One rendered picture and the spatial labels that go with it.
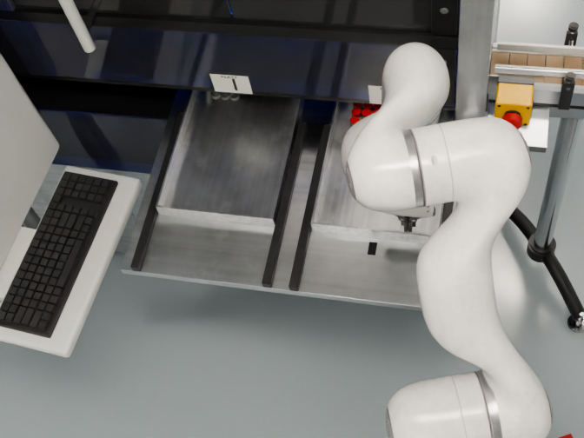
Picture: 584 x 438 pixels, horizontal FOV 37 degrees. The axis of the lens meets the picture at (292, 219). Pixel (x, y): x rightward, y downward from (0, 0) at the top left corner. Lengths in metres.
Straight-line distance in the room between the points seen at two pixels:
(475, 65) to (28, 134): 1.00
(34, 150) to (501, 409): 1.27
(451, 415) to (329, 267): 0.63
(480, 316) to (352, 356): 1.50
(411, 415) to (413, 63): 0.48
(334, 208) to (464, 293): 0.75
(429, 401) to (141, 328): 1.68
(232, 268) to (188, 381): 0.94
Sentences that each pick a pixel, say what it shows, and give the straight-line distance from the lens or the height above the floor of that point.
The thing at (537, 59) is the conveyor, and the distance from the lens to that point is 2.02.
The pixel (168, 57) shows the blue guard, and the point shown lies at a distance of 1.90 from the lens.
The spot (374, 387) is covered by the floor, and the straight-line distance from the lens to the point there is 2.63.
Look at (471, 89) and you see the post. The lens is 1.80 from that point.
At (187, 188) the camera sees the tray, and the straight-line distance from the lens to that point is 1.95.
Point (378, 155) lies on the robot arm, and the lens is 1.08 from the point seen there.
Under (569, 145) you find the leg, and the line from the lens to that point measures 2.20.
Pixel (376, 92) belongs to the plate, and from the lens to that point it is 1.84.
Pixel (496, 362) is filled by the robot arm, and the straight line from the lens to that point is 1.22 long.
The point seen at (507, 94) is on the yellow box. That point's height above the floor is 1.03.
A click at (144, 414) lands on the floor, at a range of 2.72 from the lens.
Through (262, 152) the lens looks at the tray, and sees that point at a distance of 1.96.
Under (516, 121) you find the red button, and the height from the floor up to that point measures 1.01.
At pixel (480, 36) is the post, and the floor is 1.22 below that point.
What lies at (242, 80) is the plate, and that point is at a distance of 1.89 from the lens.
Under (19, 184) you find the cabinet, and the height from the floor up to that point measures 0.89.
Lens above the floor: 2.49
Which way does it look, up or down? 60 degrees down
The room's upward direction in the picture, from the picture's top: 15 degrees counter-clockwise
